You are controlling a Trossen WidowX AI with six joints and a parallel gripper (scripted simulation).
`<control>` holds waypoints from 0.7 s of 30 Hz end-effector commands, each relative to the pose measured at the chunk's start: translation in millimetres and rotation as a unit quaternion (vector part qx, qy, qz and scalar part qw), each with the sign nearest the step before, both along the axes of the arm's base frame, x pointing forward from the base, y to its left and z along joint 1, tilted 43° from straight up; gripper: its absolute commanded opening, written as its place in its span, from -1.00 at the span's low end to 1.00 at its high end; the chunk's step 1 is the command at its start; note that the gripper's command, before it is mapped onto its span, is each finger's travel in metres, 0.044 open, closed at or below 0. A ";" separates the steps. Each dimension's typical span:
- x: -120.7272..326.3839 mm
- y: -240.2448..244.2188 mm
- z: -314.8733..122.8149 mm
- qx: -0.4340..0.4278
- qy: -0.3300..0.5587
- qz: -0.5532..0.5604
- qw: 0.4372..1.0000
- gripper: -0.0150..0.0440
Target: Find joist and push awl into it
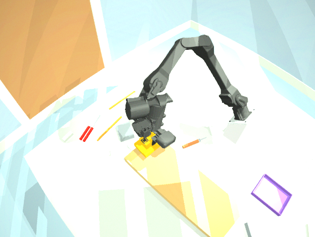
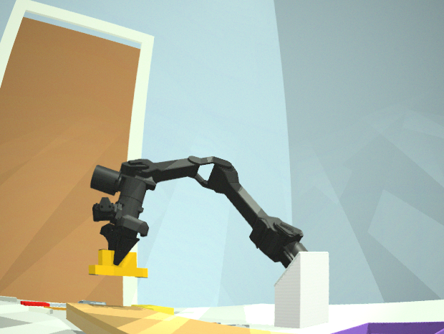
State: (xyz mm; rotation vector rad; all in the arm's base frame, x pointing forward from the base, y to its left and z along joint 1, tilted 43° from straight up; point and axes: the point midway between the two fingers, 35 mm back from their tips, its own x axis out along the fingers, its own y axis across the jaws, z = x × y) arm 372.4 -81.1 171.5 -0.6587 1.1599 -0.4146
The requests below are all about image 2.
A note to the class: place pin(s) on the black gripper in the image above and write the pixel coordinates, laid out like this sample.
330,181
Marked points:
121,233

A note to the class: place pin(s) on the purple rectangular tray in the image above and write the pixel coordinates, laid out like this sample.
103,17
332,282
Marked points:
396,328

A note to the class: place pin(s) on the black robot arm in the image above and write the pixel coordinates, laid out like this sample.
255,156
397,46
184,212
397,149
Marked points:
277,240

